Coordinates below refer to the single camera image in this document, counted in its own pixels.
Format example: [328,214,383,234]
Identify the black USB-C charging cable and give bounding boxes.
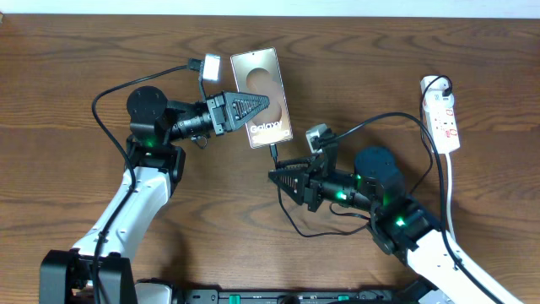
[269,75,454,239]

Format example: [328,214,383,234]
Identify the white power strip red switches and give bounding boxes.
[420,75,461,155]

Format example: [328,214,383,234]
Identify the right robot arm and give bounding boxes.
[268,144,519,303]

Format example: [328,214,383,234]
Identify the black USB plug adapter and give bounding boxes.
[442,87,452,97]

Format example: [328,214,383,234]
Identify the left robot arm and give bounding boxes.
[39,86,270,303]

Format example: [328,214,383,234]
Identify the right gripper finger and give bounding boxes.
[276,155,325,169]
[268,166,316,205]

